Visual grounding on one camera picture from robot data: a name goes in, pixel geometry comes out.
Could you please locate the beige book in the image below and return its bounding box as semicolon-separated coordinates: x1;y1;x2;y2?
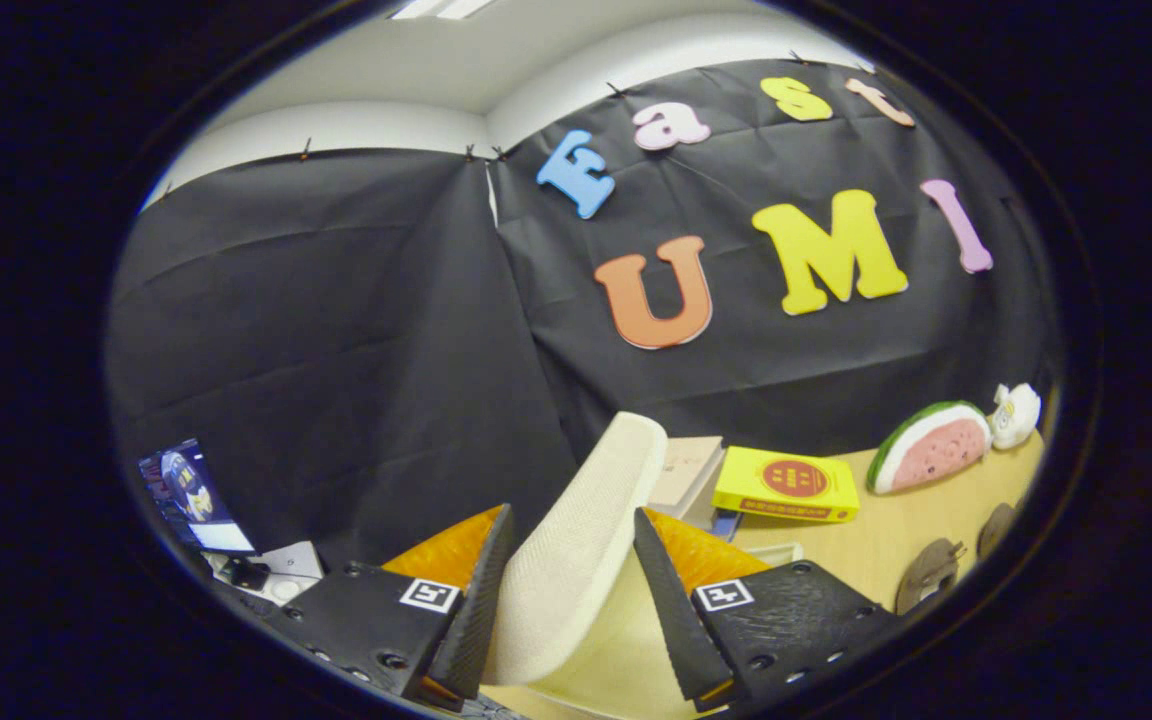
648;436;725;521

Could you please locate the cream fabric storage box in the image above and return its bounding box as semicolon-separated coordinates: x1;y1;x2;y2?
481;412;805;720

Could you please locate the white plush toy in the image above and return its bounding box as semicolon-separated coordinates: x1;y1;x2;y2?
989;383;1042;450

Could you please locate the yellow book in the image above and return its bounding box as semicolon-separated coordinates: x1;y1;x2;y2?
712;446;861;524

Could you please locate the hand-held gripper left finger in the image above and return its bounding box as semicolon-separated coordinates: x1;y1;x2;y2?
266;503;517;713

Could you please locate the watermelon slice plush toy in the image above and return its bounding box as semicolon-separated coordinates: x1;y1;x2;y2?
866;401;993;495

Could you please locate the white device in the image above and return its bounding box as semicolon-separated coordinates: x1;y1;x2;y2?
211;541;325;606

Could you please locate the computer screen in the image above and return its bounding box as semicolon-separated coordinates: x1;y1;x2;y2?
139;438;257;556

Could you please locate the large ceiling light panel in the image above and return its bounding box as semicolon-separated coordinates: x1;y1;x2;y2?
391;0;497;21

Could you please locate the brown fuzzy shoe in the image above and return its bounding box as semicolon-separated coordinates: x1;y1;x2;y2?
894;538;967;615
976;502;1019;559

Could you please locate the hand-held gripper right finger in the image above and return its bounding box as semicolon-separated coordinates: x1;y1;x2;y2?
633;507;902;713

